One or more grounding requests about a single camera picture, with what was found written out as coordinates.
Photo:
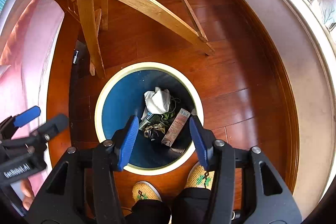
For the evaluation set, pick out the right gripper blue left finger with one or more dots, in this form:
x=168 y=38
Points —
x=125 y=140

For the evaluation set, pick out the green carton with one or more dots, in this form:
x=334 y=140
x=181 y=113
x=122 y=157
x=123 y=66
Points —
x=151 y=119

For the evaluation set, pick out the left yellow knitted slipper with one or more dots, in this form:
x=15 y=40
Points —
x=143 y=190

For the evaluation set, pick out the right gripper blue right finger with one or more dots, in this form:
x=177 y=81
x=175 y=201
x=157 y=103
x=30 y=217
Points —
x=203 y=141

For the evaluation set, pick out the right yellow knitted slipper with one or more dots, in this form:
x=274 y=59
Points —
x=199 y=178

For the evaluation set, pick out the red cartoon carton box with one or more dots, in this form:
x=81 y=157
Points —
x=176 y=127

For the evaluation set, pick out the person's left hand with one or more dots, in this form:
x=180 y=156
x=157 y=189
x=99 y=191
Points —
x=28 y=194

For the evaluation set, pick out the white gloves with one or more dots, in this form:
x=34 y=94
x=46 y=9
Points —
x=156 y=102

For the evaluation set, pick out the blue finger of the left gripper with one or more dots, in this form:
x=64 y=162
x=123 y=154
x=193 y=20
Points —
x=27 y=116
x=51 y=128

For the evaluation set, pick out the dark shiny wrapper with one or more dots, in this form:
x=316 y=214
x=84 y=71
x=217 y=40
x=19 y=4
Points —
x=155 y=132

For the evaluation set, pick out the blue bin with cream rim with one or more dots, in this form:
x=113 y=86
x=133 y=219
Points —
x=142 y=114

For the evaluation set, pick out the pink bed cover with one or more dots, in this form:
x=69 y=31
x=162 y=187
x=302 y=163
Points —
x=28 y=42

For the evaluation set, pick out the yellow knitted slipper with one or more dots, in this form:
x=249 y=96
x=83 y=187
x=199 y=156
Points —
x=143 y=190
x=199 y=178

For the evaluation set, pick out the green paper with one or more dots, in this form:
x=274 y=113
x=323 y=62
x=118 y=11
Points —
x=174 y=103

